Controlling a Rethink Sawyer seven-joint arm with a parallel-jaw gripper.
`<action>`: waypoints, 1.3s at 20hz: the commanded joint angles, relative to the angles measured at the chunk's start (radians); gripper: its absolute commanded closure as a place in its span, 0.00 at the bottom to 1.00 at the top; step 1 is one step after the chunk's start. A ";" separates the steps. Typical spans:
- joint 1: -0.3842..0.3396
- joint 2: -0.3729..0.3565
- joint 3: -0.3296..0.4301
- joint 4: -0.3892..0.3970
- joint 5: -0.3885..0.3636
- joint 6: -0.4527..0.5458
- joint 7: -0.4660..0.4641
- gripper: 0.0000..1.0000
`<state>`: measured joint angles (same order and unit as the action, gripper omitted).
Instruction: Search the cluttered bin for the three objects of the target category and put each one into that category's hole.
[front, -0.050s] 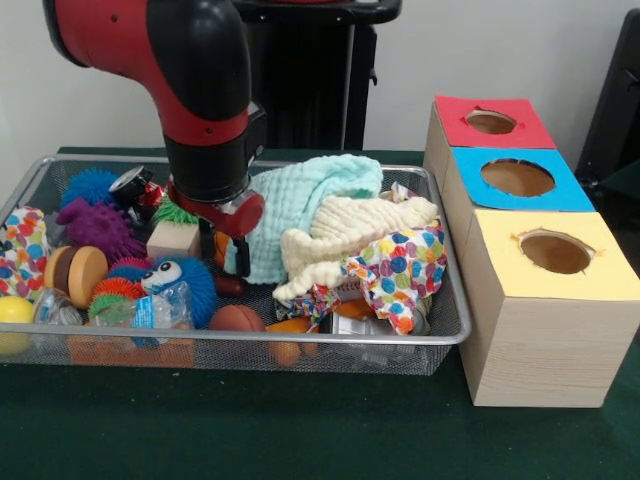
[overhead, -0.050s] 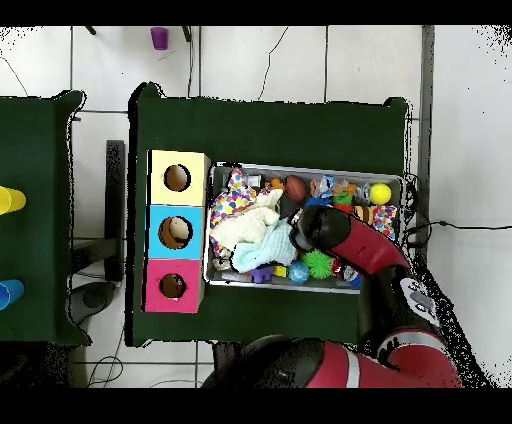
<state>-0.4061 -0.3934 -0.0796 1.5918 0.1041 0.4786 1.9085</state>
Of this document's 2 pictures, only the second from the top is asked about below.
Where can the cream knitted cloth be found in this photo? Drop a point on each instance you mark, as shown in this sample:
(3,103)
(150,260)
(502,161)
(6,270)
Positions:
(244,230)

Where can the polka dot cloth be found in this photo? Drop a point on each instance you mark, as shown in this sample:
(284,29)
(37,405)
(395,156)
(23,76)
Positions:
(232,200)
(384,220)

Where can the mint knitted cloth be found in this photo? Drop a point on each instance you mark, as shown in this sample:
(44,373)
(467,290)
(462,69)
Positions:
(272,248)

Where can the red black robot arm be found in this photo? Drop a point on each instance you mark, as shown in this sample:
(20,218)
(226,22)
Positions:
(360,244)

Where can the shallow mesh bin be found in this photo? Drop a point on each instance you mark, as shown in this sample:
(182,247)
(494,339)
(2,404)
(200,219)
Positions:
(214,282)

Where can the wooden box with three holes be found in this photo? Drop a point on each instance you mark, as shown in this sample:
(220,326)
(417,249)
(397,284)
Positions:
(176,248)

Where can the blue building block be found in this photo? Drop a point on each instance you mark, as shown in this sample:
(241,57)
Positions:
(262,274)

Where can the globe print ball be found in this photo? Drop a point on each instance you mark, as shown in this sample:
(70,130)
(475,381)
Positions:
(298,272)

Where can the dark green table cloth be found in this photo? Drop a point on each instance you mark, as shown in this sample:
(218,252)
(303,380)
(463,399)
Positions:
(260,132)
(32,240)

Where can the green puffer ball with eyes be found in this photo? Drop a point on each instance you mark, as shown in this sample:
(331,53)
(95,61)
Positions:
(318,264)

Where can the yellow smooth ball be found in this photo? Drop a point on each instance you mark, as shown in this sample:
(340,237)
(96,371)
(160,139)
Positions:
(380,194)

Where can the purple plastic cup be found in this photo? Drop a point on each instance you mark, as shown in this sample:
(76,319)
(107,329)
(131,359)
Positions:
(159,38)

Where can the yellow plastic cup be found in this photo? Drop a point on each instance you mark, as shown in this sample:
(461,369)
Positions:
(16,200)

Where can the blue plastic cup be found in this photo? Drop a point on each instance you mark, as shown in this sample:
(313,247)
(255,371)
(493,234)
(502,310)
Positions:
(12,292)

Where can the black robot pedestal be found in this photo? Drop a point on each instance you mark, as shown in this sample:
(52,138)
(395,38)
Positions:
(226,354)

